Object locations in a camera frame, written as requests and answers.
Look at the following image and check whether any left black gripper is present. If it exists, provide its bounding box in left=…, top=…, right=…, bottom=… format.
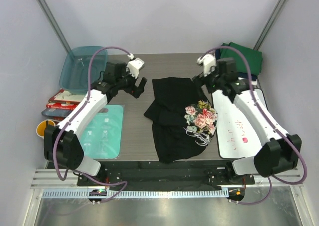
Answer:
left=116, top=63, right=147, bottom=99

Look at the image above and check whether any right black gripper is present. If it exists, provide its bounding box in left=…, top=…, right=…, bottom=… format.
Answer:
left=191, top=63, right=224, bottom=99

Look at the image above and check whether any black floral t shirt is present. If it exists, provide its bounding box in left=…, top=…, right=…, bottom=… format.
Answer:
left=144, top=77, right=218, bottom=164

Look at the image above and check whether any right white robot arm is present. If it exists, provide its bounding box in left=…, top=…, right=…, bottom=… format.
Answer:
left=194, top=54, right=305, bottom=184

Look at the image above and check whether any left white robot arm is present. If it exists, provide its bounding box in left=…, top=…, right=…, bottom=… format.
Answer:
left=44, top=58, right=147, bottom=186

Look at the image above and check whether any white folded t shirt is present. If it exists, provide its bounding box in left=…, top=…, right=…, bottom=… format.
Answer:
left=246, top=79, right=258, bottom=88

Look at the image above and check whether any white whiteboard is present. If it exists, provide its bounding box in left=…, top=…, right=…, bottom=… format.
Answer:
left=212, top=90, right=263, bottom=159

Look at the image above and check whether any green folded t shirt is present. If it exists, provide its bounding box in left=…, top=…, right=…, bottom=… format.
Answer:
left=220, top=42, right=263, bottom=76

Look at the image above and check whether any teal plastic bin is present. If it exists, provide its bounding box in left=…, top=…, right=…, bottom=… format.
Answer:
left=59, top=46, right=108, bottom=94

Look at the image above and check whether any blue grey book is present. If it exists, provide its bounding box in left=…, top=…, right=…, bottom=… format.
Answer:
left=41, top=108, right=72, bottom=118

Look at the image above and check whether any yellow mug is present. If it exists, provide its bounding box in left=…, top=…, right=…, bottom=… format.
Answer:
left=36, top=119, right=56, bottom=139

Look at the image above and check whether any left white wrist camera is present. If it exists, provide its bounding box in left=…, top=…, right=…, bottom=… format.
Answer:
left=127, top=58, right=145, bottom=79

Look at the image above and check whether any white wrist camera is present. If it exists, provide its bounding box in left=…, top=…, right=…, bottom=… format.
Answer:
left=127, top=58, right=145, bottom=79
left=196, top=53, right=217, bottom=77

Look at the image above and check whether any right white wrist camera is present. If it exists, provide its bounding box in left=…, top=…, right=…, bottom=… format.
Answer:
left=196, top=53, right=217, bottom=77

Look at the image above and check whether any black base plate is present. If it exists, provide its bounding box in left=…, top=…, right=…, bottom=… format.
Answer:
left=77, top=161, right=255, bottom=191

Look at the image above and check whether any white slotted cable duct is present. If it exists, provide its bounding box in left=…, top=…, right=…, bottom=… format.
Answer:
left=42, top=188, right=229, bottom=199

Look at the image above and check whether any right aluminium corner post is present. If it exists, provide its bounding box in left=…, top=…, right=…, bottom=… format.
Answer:
left=253, top=0, right=289, bottom=51

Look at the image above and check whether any aluminium corner post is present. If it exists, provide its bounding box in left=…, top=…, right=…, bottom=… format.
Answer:
left=253, top=0, right=289, bottom=51
left=36, top=0, right=71, bottom=53

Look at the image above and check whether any aluminium rail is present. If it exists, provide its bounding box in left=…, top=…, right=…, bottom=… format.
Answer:
left=31, top=168, right=304, bottom=188

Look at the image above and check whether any left aluminium corner post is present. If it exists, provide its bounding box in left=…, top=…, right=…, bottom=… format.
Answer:
left=36, top=0, right=71, bottom=53

